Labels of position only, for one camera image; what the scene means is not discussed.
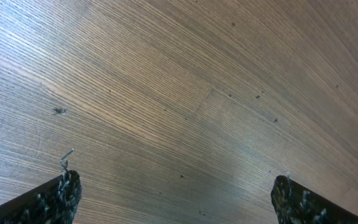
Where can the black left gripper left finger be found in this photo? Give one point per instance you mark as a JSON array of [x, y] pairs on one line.
[[55, 201]]

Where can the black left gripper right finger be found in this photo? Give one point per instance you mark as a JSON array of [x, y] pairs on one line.
[[295, 204]]

